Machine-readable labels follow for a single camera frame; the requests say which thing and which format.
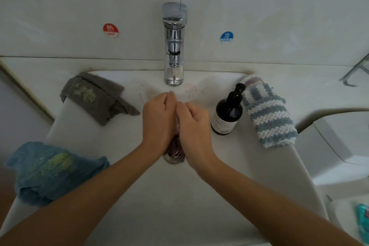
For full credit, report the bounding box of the person's left hand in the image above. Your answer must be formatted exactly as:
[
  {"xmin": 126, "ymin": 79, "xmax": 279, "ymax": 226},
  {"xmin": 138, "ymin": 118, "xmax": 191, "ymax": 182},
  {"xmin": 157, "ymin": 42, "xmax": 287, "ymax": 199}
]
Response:
[{"xmin": 140, "ymin": 91, "xmax": 180, "ymax": 160}]

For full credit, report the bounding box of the person's right hand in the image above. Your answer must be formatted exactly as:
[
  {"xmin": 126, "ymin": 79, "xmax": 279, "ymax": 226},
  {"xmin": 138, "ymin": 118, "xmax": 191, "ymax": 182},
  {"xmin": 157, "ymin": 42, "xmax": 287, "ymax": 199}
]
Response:
[{"xmin": 175, "ymin": 101, "xmax": 223, "ymax": 176}]

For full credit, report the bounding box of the brown cloth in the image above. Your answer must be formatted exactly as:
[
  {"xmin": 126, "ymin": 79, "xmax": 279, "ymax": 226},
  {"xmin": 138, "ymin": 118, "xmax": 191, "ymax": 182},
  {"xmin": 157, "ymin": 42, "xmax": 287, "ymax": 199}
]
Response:
[{"xmin": 166, "ymin": 113, "xmax": 185, "ymax": 160}]

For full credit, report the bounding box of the white ceramic sink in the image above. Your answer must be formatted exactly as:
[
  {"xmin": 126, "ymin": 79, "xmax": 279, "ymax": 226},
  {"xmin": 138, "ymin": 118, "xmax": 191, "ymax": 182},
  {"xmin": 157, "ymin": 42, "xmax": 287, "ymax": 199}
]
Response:
[{"xmin": 0, "ymin": 70, "xmax": 329, "ymax": 246}]

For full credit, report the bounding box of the pink white striped cloth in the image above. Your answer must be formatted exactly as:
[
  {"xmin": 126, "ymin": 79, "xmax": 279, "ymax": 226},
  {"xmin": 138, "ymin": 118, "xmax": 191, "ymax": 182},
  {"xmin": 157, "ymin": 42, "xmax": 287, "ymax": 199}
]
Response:
[{"xmin": 242, "ymin": 74, "xmax": 263, "ymax": 85}]

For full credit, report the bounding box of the blue stained cloth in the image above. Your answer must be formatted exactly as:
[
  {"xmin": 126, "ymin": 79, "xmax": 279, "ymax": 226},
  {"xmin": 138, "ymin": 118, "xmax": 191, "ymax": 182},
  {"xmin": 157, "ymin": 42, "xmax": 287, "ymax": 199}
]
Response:
[{"xmin": 6, "ymin": 141, "xmax": 111, "ymax": 206}]

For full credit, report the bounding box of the person's left forearm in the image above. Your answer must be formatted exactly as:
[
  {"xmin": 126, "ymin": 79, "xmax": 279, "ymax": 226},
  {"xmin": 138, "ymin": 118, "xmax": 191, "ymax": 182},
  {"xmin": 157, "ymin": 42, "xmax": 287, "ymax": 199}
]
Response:
[{"xmin": 0, "ymin": 148, "xmax": 165, "ymax": 246}]

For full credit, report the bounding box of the person's right forearm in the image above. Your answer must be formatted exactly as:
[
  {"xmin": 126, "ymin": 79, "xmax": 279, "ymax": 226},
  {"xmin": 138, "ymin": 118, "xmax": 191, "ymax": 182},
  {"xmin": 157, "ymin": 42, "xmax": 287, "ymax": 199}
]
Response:
[{"xmin": 199, "ymin": 158, "xmax": 361, "ymax": 246}]

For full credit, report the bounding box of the metal sink drain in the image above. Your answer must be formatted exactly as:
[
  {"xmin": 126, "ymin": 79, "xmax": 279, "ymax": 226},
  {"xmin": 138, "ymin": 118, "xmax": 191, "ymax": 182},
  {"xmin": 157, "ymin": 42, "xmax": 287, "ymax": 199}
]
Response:
[{"xmin": 163, "ymin": 150, "xmax": 186, "ymax": 165}]

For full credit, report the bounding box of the black pump soap bottle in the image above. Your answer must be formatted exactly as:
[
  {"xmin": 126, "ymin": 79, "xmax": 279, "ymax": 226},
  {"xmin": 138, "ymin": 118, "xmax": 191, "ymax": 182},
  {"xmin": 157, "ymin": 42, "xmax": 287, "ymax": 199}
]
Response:
[{"xmin": 210, "ymin": 83, "xmax": 247, "ymax": 136}]

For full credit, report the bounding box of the chrome faucet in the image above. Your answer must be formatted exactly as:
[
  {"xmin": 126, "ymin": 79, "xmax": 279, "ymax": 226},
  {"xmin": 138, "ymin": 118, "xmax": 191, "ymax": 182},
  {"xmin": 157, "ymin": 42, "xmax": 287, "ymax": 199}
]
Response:
[{"xmin": 161, "ymin": 2, "xmax": 188, "ymax": 87}]

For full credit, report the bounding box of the blue round sticker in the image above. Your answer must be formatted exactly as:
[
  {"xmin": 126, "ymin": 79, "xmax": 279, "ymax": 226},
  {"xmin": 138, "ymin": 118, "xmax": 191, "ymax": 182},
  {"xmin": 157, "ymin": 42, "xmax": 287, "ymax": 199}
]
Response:
[{"xmin": 219, "ymin": 31, "xmax": 234, "ymax": 44}]

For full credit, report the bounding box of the red round sticker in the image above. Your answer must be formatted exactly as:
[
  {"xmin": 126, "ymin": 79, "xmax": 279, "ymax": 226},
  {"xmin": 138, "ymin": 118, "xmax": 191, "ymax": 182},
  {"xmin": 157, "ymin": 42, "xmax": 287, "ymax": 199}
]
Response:
[{"xmin": 103, "ymin": 23, "xmax": 120, "ymax": 38}]

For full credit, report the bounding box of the white toilet tank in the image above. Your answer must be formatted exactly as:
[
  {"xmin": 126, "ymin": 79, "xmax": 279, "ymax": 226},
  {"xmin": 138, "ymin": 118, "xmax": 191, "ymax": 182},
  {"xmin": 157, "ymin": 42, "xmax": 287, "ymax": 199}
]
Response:
[{"xmin": 294, "ymin": 111, "xmax": 369, "ymax": 198}]

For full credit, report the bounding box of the white toilet lid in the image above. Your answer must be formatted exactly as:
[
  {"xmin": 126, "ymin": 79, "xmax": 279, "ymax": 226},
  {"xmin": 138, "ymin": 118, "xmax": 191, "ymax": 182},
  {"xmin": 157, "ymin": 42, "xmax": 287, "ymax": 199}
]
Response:
[{"xmin": 330, "ymin": 194, "xmax": 369, "ymax": 246}]

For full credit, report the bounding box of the teal tube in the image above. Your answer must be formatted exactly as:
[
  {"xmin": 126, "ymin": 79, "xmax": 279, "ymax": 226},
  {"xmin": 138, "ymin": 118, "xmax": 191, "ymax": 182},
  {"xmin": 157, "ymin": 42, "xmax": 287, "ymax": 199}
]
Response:
[{"xmin": 356, "ymin": 204, "xmax": 369, "ymax": 244}]

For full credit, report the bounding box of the metal wall shelf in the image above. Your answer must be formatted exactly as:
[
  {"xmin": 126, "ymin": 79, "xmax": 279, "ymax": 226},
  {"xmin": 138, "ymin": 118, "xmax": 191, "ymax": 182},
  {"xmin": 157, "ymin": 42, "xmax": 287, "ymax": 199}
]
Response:
[{"xmin": 343, "ymin": 54, "xmax": 369, "ymax": 87}]

